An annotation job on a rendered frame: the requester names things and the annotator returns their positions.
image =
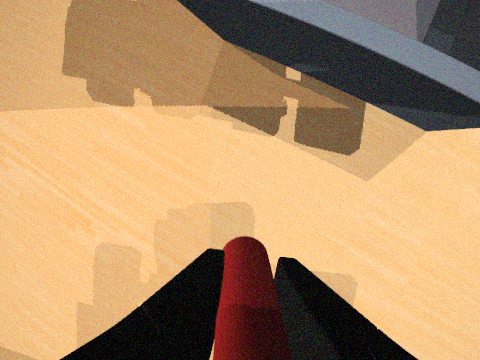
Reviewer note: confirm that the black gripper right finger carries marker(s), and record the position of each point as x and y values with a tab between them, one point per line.
320	325

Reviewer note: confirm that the dark grey open box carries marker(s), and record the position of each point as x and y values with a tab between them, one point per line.
434	85

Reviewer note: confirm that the red peg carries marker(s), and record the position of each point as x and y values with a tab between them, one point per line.
249	325

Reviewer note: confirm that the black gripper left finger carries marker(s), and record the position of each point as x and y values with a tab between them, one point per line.
177	323

